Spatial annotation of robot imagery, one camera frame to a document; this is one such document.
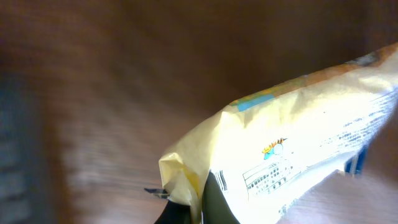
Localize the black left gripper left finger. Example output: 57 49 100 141
144 188 191 224

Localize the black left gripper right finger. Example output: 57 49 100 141
202 172 239 224

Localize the yellow snack bag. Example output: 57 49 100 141
159 45 397 223

